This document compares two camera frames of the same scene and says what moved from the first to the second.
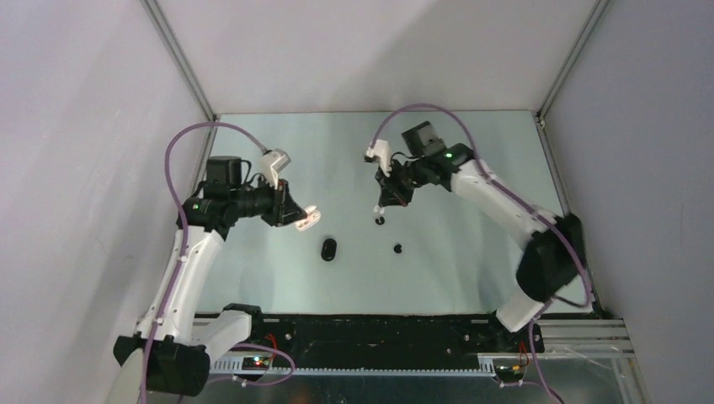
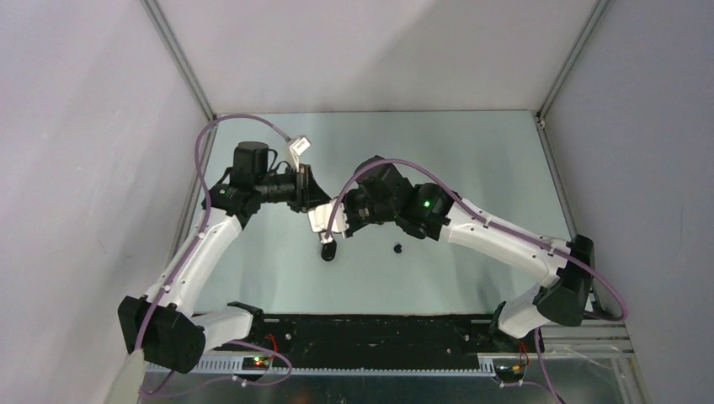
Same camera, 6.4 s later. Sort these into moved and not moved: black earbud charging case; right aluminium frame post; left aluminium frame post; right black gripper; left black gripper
Moved: right black gripper; left black gripper
Not moved: left aluminium frame post; right aluminium frame post; black earbud charging case
